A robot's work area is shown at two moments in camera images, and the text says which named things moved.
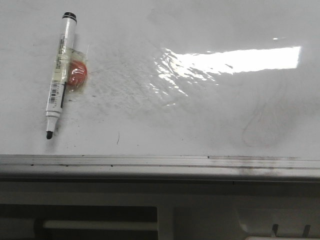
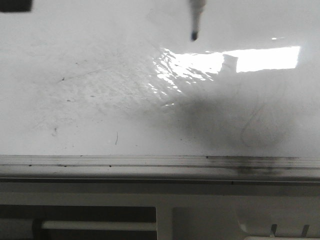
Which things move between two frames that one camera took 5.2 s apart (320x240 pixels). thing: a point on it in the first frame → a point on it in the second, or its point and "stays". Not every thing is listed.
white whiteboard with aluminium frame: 213,90 stays
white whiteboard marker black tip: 59,86 → 196,8
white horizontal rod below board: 101,225 stays
